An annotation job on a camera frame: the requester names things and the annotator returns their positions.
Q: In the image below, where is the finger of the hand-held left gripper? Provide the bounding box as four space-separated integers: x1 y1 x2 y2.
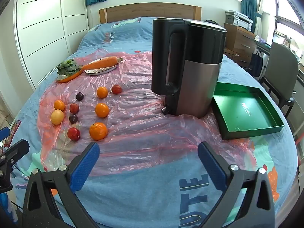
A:
0 127 10 144
0 139 30 193

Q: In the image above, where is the green bok choy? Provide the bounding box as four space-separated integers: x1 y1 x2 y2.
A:
57 59 82 78

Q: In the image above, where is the wooden dresser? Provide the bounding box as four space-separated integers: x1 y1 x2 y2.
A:
224 23 257 68

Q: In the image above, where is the pink plastic sheet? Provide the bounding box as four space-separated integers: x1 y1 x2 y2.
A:
39 51 256 177

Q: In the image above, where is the carrot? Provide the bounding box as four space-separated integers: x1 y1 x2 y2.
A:
82 56 124 70

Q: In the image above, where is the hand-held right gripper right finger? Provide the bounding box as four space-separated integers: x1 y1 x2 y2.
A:
198 142 276 228

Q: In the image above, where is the dark blue tote bag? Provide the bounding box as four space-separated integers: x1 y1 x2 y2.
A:
249 51 264 77

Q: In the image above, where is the white wardrobe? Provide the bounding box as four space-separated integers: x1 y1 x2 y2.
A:
13 0 89 89

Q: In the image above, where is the white oval plate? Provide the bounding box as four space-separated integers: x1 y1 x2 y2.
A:
84 58 119 76

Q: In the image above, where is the orange plate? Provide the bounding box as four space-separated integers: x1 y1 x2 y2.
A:
56 68 83 83

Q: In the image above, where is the yellow apple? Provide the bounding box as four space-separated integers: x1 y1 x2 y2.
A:
51 109 64 125

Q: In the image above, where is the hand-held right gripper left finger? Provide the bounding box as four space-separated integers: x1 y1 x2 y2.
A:
22 142 101 228

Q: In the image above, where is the window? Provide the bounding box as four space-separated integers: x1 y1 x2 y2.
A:
260 0 304 53

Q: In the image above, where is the green tray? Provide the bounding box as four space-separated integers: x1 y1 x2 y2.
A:
211 82 285 140

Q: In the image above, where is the grey chair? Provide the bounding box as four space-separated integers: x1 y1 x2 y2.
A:
260 42 299 119

